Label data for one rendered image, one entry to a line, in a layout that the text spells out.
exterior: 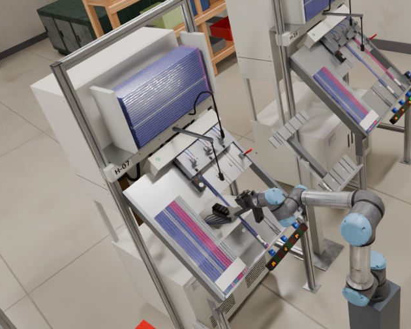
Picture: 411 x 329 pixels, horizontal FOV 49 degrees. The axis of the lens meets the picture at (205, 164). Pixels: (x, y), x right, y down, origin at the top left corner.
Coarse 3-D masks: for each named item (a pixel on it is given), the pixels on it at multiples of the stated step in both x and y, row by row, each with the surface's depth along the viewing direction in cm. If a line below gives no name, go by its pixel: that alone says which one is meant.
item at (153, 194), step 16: (224, 160) 246; (240, 160) 250; (144, 176) 227; (160, 176) 230; (176, 176) 233; (208, 176) 239; (224, 176) 242; (128, 192) 221; (144, 192) 223; (160, 192) 226; (176, 192) 229; (192, 192) 232; (208, 192) 235; (144, 208) 220; (160, 208) 223
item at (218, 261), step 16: (176, 208) 224; (192, 208) 227; (160, 224) 219; (176, 224) 221; (192, 224) 224; (176, 240) 218; (192, 240) 221; (208, 240) 223; (192, 256) 217; (208, 256) 220; (224, 256) 223; (208, 272) 217; (224, 272) 220; (240, 272) 222; (224, 288) 216
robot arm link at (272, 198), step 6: (264, 192) 205; (270, 192) 200; (276, 192) 200; (258, 198) 207; (264, 198) 203; (270, 198) 200; (276, 198) 200; (282, 198) 202; (264, 204) 205; (270, 204) 202; (276, 204) 201
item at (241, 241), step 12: (252, 216) 238; (264, 216) 241; (240, 228) 233; (264, 228) 238; (276, 228) 240; (228, 240) 228; (240, 240) 230; (252, 240) 233; (264, 240) 234; (240, 252) 228; (252, 252) 230; (216, 288) 216
